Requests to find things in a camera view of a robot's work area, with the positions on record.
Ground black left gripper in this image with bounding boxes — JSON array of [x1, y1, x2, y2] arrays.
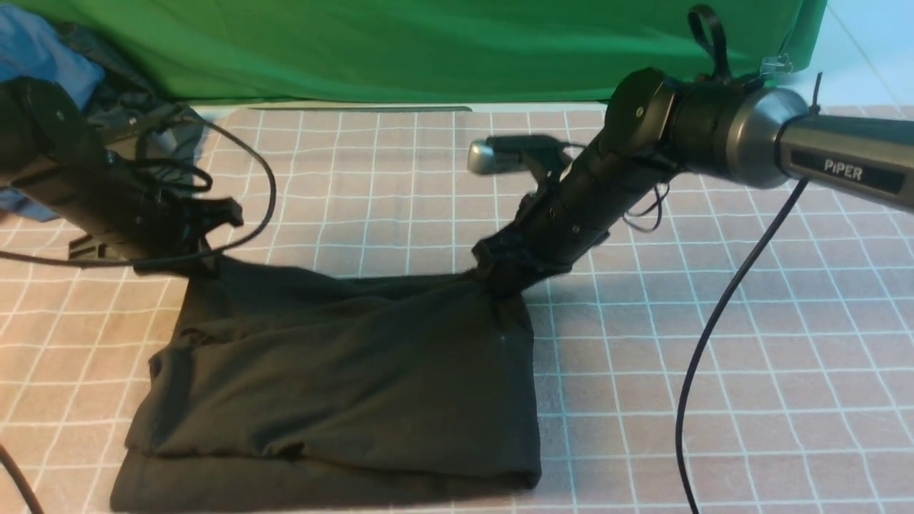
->
[[68, 196, 243, 278]]

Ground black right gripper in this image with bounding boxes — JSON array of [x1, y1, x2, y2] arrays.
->
[[471, 228, 580, 297]]

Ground dark gray long-sleeve shirt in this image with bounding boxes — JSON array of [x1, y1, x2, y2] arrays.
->
[[110, 259, 542, 513]]

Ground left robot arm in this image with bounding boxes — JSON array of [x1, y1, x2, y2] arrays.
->
[[1, 77, 243, 276]]

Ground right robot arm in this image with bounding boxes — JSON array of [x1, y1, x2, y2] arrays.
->
[[468, 68, 913, 296]]

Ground crumpled dark gray garment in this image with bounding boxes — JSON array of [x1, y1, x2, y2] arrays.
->
[[52, 22, 196, 186]]

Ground green backdrop cloth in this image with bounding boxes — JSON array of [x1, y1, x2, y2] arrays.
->
[[14, 1, 826, 104]]

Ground blue cloth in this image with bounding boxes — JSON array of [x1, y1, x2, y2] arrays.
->
[[1, 3, 105, 223]]

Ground pink checkered table mat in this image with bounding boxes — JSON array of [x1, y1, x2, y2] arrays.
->
[[1, 107, 913, 513]]

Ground silver binder clip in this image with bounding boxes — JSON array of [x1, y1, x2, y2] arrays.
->
[[758, 54, 794, 77]]

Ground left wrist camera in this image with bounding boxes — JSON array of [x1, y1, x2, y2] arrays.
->
[[96, 104, 204, 159]]

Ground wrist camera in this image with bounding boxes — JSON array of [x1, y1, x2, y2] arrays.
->
[[96, 104, 204, 159], [467, 133, 573, 188]]

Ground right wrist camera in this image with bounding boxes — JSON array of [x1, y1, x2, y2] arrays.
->
[[467, 133, 573, 188]]

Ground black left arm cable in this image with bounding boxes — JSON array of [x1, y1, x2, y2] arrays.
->
[[0, 107, 278, 514]]

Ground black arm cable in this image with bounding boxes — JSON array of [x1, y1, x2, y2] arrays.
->
[[675, 178, 811, 514], [0, 107, 278, 514]]

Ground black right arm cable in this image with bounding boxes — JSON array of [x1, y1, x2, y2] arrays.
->
[[675, 178, 811, 514]]

